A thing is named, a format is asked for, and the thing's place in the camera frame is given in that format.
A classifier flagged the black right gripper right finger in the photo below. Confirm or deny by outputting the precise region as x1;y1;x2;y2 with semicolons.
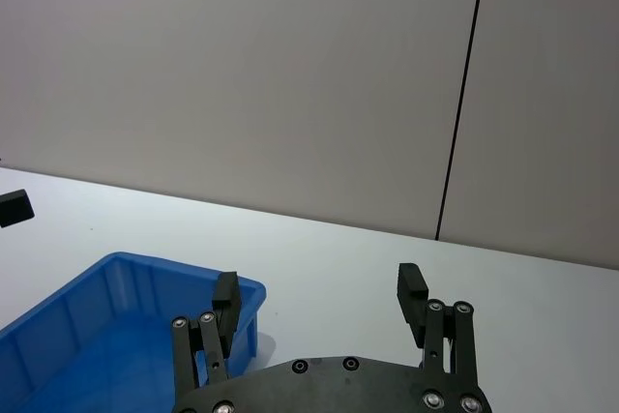
397;262;482;386

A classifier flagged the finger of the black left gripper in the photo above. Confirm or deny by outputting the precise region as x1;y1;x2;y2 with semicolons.
0;189;35;229

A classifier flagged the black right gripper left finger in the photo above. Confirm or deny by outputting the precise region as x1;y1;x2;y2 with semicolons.
170;271;244;398

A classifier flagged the blue plastic bin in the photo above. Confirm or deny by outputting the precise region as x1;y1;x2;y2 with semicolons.
0;251;267;413

